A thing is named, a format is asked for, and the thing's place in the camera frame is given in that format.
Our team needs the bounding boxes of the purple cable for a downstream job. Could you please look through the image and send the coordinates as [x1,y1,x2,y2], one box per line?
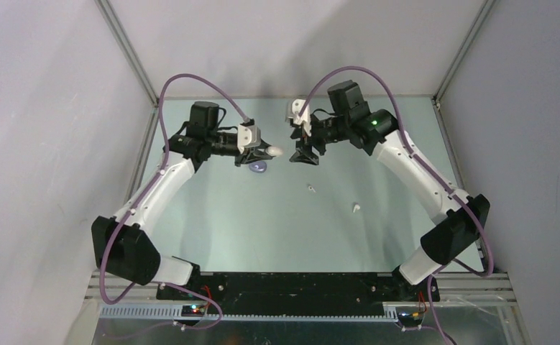
[98,73,253,331]
[298,65,495,345]

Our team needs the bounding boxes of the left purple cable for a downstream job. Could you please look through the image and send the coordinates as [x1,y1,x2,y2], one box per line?
[98,73,253,331]

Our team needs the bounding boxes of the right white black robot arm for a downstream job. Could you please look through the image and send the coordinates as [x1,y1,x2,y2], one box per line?
[286,80,490,300]

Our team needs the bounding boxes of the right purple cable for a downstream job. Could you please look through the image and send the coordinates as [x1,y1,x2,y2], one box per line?
[298,65,495,345]

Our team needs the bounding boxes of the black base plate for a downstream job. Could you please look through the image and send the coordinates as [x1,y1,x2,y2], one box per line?
[156,272,440,317]

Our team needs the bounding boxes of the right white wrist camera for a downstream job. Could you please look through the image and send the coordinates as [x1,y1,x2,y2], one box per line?
[285,98,311,138]

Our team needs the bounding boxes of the grey cable duct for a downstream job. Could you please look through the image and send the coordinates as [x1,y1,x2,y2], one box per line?
[99,304,398,323]

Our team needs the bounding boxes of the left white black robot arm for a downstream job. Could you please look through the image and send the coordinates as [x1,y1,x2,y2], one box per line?
[91,101,283,300]

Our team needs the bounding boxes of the purple charging case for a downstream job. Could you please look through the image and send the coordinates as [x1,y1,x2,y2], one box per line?
[249,161,267,174]

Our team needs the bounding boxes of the white charging case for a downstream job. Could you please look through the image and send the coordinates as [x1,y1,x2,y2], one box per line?
[265,146,284,157]

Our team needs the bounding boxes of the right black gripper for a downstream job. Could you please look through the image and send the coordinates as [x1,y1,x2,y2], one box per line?
[290,114,350,166]

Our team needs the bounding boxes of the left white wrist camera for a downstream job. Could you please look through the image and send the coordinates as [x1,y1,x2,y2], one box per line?
[237,124,261,153]

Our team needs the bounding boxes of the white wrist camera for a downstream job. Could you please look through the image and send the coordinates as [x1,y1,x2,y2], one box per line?
[285,98,311,138]
[237,124,261,153]

